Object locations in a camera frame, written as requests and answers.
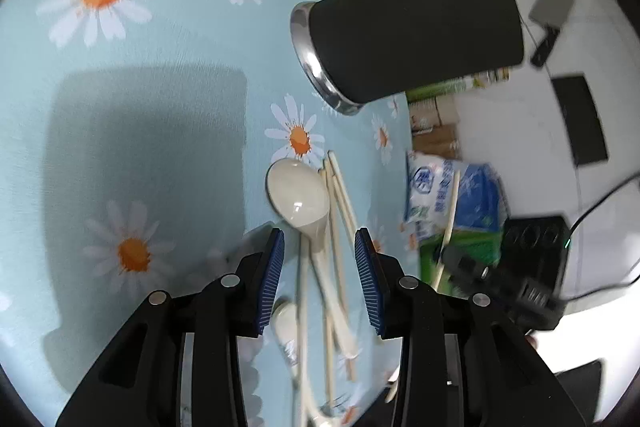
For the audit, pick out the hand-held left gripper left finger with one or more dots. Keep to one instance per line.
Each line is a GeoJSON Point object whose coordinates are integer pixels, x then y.
{"type": "Point", "coordinates": [272, 279]}

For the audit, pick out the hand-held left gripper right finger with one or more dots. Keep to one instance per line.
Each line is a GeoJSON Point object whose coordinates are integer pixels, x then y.
{"type": "Point", "coordinates": [367, 287]}

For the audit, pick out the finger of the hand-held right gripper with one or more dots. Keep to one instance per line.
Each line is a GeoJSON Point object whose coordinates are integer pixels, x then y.
{"type": "Point", "coordinates": [470, 269]}

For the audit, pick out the small white ceramic spoon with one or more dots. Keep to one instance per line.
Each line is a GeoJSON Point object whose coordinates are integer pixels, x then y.
{"type": "Point", "coordinates": [286, 322]}

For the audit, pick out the large white ceramic spoon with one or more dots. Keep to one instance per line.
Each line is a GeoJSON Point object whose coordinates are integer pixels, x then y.
{"type": "Point", "coordinates": [297, 192]}

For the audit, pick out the black utensil holder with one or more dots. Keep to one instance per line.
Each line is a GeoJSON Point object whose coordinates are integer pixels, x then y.
{"type": "Point", "coordinates": [410, 27]}

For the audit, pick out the green packet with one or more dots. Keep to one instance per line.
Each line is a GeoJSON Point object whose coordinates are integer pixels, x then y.
{"type": "Point", "coordinates": [475, 243]}

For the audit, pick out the blue white plastic bag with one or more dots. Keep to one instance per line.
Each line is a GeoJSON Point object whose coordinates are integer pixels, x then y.
{"type": "Point", "coordinates": [430, 187]}

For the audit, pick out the cardboard box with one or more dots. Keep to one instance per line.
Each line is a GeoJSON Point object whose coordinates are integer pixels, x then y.
{"type": "Point", "coordinates": [437, 132]}

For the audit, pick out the green white carton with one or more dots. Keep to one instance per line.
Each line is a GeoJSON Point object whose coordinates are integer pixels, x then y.
{"type": "Point", "coordinates": [450, 87]}

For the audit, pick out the black wall panel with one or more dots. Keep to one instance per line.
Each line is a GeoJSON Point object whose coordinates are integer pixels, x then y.
{"type": "Point", "coordinates": [580, 122]}

